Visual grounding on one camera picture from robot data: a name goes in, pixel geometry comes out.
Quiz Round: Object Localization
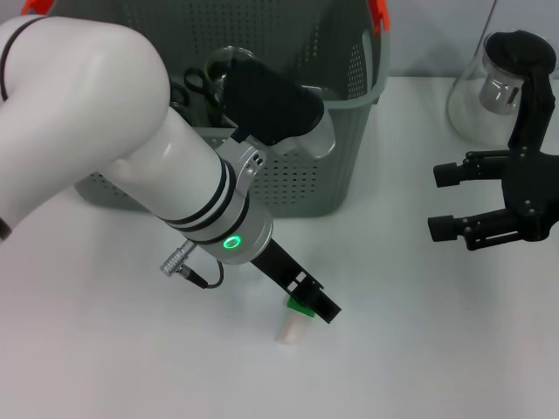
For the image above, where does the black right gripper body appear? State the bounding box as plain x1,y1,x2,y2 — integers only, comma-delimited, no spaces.
501,146,559,242

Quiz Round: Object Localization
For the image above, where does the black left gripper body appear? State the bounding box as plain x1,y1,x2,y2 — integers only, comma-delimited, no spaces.
251,238,325,303

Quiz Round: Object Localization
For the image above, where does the green two-stud brick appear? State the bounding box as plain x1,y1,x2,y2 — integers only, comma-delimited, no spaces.
286,297,316,319

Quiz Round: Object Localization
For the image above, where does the white plastic brick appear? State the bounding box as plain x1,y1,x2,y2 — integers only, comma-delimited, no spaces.
274,314,307,346

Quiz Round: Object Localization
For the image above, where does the grey perforated storage basket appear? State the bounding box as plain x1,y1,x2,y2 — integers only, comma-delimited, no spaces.
43,0,392,219

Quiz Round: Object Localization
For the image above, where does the glass teapot black lid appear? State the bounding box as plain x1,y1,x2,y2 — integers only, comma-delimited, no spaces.
445,29,559,152

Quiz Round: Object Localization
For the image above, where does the left wrist connector cable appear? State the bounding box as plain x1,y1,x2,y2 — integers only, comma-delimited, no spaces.
160,244,225,290

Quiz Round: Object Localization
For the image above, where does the thin grey cable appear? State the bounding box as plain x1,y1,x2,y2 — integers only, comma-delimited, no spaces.
481,0,499,45

